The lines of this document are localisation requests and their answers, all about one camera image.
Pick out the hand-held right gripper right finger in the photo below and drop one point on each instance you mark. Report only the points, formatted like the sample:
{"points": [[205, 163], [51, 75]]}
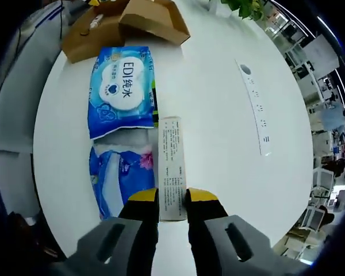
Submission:
{"points": [[218, 230]]}

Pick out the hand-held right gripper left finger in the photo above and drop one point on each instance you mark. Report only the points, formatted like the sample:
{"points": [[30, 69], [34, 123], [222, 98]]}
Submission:
{"points": [[132, 230]]}

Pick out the dark blue soft pack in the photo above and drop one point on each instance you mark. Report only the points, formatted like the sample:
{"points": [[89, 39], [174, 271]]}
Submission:
{"points": [[123, 178]]}

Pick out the brown cardboard shoe box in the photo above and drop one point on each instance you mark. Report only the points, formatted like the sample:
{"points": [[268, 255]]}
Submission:
{"points": [[149, 23]]}

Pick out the light blue wet wipes pack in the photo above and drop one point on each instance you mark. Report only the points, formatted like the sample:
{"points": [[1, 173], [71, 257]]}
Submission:
{"points": [[120, 92]]}

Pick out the white tube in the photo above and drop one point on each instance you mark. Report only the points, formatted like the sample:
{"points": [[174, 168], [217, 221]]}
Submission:
{"points": [[96, 21]]}

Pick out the green plant in white pot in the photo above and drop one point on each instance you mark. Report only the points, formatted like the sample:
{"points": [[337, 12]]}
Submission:
{"points": [[244, 8]]}

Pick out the round grey table cap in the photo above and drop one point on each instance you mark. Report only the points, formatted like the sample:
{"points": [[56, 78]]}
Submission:
{"points": [[245, 69]]}

